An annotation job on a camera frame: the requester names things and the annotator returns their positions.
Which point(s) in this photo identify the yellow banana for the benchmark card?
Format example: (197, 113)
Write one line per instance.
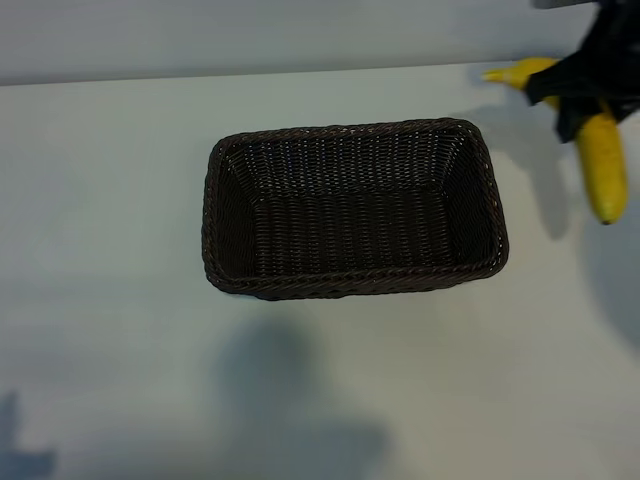
(602, 170)

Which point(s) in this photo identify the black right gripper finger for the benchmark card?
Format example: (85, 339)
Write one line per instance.
(572, 117)
(562, 82)

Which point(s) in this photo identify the dark brown wicker basket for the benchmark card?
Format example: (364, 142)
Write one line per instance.
(350, 215)

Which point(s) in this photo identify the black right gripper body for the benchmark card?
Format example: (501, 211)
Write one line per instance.
(617, 45)

